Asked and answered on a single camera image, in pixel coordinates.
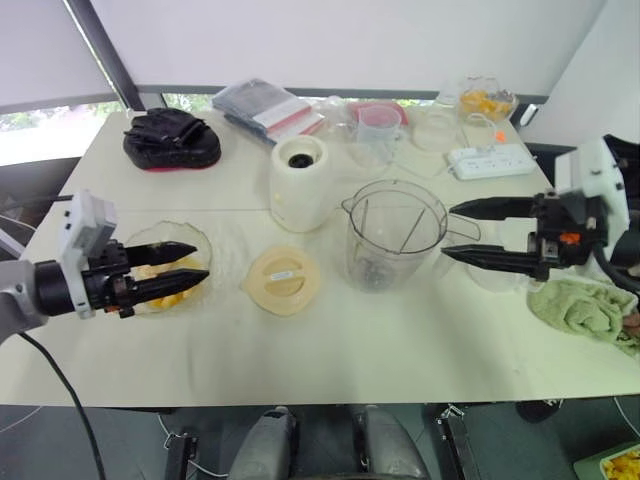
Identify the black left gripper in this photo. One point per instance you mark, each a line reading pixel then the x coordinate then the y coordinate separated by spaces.
pixel 107 282

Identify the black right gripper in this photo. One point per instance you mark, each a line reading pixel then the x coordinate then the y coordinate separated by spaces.
pixel 560 235

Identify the cream blender lid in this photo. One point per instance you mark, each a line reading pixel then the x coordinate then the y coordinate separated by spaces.
pixel 282 280

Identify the yellow food pieces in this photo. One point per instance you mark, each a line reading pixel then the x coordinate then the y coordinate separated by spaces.
pixel 172 300

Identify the glass bowl of mixed fruit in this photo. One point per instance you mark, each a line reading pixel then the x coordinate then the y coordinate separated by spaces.
pixel 487 102

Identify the tray of yellow food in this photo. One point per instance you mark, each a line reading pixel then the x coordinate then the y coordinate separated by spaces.
pixel 612 465

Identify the glass bowl with scalloped rim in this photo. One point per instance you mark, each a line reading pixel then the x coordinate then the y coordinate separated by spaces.
pixel 200 250

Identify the white power strip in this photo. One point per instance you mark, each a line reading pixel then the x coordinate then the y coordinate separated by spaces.
pixel 492 162

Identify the clear blender jar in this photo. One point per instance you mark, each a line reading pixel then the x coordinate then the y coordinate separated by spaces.
pixel 390 235

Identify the green towel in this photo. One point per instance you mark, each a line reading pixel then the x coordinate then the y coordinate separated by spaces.
pixel 580 310

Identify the clear round plastic container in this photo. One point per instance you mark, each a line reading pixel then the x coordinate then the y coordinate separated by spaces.
pixel 435 132

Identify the black fabric pouch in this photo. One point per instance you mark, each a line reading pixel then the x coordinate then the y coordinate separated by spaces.
pixel 172 142

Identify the clear drinking glass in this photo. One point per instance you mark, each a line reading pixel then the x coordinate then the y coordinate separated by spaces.
pixel 447 95

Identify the clear measuring cup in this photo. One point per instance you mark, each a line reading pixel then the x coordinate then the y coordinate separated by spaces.
pixel 377 135

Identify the cream blender base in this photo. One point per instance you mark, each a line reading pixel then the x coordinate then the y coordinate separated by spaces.
pixel 300 195

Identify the black bag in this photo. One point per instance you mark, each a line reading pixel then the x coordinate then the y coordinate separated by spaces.
pixel 630 150

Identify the red plastic lid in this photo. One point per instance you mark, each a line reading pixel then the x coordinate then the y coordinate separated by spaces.
pixel 395 110

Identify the black table leg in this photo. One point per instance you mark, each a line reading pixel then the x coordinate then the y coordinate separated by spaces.
pixel 180 457
pixel 457 445

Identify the stack of zip bags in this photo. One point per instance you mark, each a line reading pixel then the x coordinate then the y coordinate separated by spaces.
pixel 270 110

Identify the dark rounded grey shape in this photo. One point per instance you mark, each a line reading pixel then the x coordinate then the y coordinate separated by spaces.
pixel 387 445
pixel 262 445

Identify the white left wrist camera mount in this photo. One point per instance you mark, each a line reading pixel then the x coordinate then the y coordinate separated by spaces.
pixel 82 225

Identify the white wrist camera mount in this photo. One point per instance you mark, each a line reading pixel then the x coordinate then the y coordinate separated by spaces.
pixel 82 225
pixel 595 175

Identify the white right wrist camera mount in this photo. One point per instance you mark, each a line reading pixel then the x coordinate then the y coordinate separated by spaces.
pixel 595 175

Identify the black window frame post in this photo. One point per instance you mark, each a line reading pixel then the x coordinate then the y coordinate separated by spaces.
pixel 102 55

